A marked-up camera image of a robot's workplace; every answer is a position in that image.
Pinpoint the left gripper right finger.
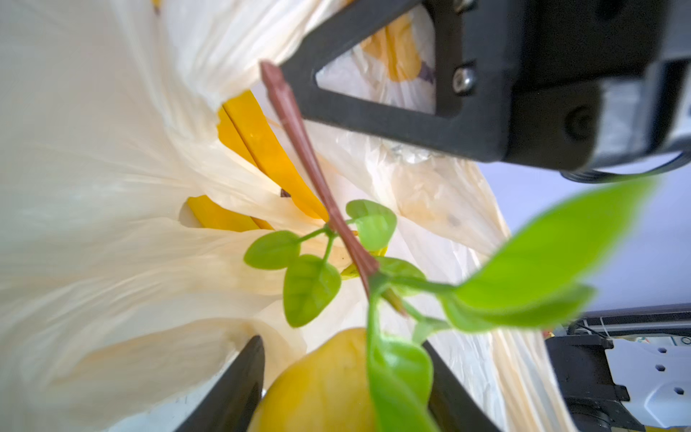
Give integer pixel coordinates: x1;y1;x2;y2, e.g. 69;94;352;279
423;341;500;432

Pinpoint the yellow fake lemon with leaves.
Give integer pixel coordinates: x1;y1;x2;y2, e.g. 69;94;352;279
260;61;657;431

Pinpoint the yellow fake banana bunch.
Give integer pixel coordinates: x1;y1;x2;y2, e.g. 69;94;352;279
187;90;329;232

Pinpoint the cream banana print plastic bag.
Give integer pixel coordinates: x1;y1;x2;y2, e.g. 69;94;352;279
1;1;576;431

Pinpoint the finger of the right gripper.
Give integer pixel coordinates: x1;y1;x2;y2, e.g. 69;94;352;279
281;1;513;162

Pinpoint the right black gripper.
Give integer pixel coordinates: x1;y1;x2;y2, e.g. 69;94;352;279
504;0;691;173

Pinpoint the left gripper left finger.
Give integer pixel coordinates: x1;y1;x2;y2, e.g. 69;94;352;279
176;336;266;432

